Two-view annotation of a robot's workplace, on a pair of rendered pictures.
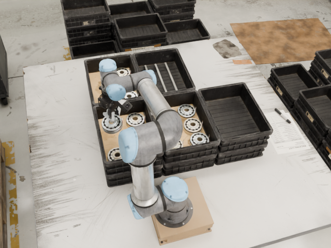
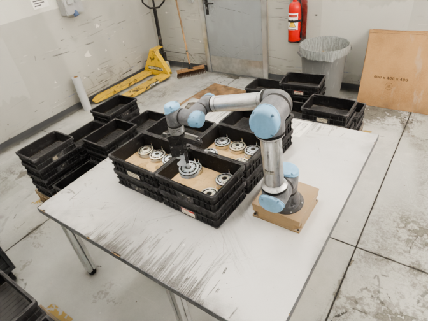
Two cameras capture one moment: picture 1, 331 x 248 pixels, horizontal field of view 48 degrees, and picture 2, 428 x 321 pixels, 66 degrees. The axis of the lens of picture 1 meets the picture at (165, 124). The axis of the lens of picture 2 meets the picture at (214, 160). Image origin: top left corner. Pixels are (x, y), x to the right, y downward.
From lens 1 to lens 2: 0.93 m
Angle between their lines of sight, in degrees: 26
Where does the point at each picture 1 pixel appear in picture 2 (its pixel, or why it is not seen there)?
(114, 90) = (198, 115)
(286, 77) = not seen: hidden behind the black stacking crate
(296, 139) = (299, 124)
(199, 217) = (307, 192)
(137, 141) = (275, 108)
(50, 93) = (88, 207)
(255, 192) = (314, 163)
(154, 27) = (119, 131)
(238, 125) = not seen: hidden behind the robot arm
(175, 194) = (292, 170)
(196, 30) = (149, 120)
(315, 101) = not seen: hidden behind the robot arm
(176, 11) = (125, 113)
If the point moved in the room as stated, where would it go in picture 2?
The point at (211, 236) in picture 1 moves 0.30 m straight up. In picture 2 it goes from (321, 204) to (326, 158)
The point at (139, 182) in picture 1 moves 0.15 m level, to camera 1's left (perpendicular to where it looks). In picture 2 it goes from (278, 162) to (249, 178)
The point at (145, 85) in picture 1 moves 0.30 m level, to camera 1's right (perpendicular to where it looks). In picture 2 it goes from (219, 97) to (268, 76)
